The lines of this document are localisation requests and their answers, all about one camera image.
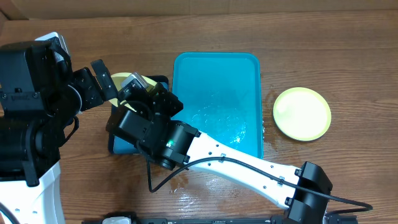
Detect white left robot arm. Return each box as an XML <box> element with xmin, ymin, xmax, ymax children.
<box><xmin>1</xmin><ymin>58</ymin><xmax>116</xmax><ymax>223</ymax></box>

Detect yellow plate with stain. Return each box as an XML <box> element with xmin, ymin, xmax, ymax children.
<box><xmin>272</xmin><ymin>87</ymin><xmax>331</xmax><ymax>141</ymax></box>

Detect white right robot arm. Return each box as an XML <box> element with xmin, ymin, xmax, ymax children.
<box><xmin>106</xmin><ymin>82</ymin><xmax>332</xmax><ymax>223</ymax></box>

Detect large teal serving tray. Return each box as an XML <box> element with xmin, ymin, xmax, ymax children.
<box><xmin>172</xmin><ymin>52</ymin><xmax>264</xmax><ymax>158</ymax></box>

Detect small black water tray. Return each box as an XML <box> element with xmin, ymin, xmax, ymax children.
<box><xmin>108</xmin><ymin>75</ymin><xmax>169</xmax><ymax>154</ymax></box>

